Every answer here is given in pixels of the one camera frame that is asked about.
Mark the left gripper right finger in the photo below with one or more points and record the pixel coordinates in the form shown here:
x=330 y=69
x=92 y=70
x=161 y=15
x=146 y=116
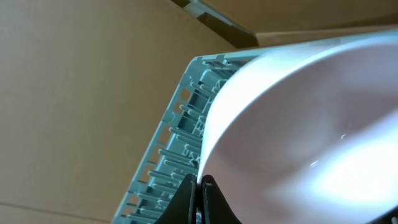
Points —
x=214 y=207

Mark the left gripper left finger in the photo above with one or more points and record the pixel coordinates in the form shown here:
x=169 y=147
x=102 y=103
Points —
x=182 y=208

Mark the pink small bowl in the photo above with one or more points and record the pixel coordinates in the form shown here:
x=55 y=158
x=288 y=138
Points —
x=308 y=134

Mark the grey plastic dish rack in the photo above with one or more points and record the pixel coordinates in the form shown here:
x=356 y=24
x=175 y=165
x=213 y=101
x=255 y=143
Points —
x=174 y=150

